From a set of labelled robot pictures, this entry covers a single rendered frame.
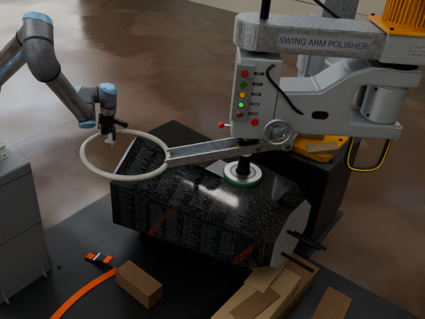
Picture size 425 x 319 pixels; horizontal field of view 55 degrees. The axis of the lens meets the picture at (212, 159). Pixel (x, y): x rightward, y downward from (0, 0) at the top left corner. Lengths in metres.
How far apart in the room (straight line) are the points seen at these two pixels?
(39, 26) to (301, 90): 1.18
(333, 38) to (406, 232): 2.11
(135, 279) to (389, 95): 1.77
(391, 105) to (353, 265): 1.39
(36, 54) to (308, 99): 1.20
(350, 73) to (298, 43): 0.30
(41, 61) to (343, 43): 1.27
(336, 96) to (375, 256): 1.59
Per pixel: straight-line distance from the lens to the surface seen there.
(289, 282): 2.59
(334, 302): 2.74
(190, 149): 2.30
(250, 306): 2.42
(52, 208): 3.46
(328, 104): 2.08
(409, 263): 3.40
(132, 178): 2.10
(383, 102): 2.18
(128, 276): 2.69
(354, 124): 2.18
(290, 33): 1.90
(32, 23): 1.85
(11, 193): 2.48
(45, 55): 1.79
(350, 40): 1.97
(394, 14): 2.07
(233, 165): 2.37
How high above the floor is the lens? 2.16
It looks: 33 degrees down
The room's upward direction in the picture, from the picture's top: 5 degrees clockwise
